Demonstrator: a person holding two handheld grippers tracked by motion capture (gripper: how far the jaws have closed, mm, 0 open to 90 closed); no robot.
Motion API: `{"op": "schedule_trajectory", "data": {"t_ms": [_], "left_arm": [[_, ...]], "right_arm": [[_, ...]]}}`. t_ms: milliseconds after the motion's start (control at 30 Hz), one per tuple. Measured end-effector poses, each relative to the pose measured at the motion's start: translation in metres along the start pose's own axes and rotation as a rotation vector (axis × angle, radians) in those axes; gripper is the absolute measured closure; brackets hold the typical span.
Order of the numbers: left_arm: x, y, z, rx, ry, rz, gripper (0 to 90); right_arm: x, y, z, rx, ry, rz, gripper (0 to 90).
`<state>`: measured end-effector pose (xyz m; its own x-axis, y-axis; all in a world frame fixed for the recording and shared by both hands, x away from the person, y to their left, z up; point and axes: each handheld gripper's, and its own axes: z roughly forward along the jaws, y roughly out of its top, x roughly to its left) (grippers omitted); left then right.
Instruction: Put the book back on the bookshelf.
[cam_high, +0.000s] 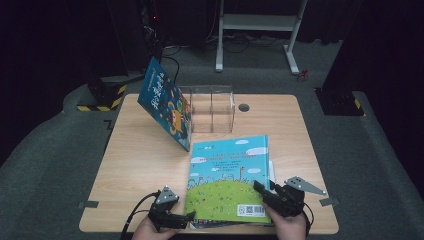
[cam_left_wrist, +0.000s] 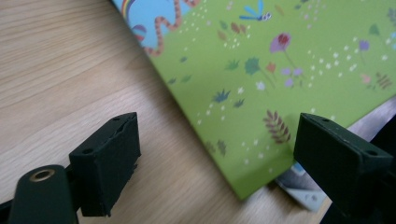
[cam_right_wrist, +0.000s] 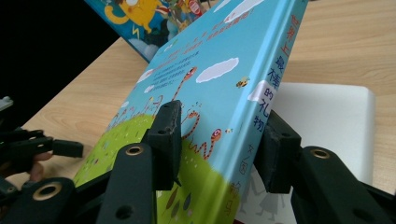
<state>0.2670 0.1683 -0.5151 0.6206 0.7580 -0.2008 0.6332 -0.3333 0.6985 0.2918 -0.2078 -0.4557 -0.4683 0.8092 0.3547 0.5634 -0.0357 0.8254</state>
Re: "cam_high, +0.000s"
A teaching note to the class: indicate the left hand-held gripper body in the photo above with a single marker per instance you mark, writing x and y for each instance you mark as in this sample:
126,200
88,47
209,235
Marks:
163,210

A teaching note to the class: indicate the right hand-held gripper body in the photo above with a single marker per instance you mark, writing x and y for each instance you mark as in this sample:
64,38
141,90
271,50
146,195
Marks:
290,201

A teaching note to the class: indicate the light blue picture book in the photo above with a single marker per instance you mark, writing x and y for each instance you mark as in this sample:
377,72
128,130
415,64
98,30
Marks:
226,166

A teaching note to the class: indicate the clear acrylic book rack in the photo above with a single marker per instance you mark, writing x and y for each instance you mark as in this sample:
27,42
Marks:
216,110

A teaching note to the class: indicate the dark blue picture book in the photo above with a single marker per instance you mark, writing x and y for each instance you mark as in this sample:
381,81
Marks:
163,103

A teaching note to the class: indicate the person's left hand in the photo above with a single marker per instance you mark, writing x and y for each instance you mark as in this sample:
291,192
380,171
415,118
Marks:
151,233

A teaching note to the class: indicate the person's right hand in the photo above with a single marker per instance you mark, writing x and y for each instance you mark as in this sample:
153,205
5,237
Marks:
290,230

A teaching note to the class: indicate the grey tape piece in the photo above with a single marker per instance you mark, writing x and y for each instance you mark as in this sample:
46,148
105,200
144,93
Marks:
328,201
89,204

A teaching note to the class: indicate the round table grommet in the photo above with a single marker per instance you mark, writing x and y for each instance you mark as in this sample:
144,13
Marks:
244,107

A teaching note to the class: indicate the black stand with striped base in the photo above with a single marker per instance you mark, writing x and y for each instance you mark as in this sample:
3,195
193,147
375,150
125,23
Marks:
338,103
106,93

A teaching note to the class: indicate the small red floor object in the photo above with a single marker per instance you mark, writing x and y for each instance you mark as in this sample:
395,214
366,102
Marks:
302,75

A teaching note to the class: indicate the white metal desk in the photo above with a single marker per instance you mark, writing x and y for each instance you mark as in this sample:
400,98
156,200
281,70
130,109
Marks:
260,21

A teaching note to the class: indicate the dark equipment rack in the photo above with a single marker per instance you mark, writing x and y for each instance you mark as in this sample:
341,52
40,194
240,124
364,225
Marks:
151,30

